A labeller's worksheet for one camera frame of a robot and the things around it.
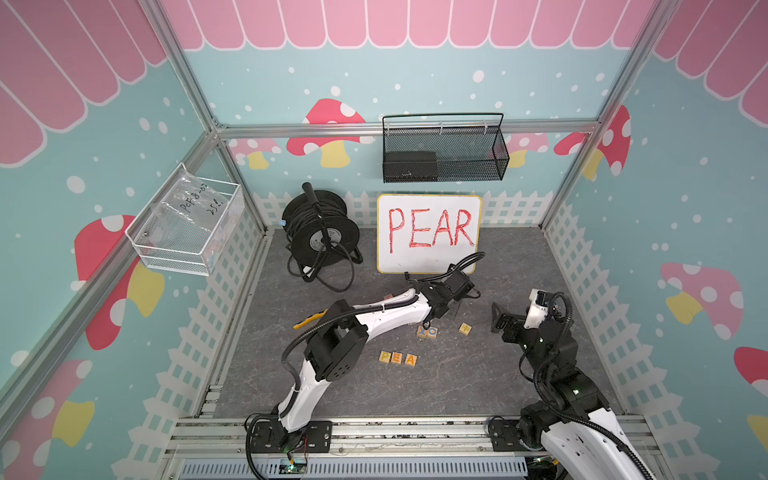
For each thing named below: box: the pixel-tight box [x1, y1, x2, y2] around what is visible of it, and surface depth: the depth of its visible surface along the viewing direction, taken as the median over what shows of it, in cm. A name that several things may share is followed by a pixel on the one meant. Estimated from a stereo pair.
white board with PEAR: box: [376, 194, 483, 274], surface depth 101 cm
